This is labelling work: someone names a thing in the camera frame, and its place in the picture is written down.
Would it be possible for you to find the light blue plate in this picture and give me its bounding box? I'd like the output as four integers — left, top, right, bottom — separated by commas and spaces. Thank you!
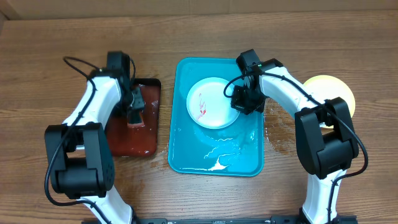
187, 77, 240, 129

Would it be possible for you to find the dark green sponge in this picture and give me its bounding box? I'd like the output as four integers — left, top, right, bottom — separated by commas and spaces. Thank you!
127, 112, 145, 127

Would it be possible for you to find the black tray with red liquid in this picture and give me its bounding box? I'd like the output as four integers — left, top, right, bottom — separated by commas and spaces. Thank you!
105, 78, 161, 157

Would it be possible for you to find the teal plastic tray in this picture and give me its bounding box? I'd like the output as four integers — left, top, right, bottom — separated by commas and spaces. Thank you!
169, 57, 264, 177

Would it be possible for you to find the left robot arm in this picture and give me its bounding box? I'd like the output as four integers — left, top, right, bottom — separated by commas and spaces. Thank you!
44, 51, 145, 223

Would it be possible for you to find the yellow-green plate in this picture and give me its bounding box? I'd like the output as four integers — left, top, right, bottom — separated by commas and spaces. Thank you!
303, 75, 356, 118

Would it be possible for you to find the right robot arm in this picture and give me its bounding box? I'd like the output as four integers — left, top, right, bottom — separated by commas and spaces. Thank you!
229, 57, 359, 223

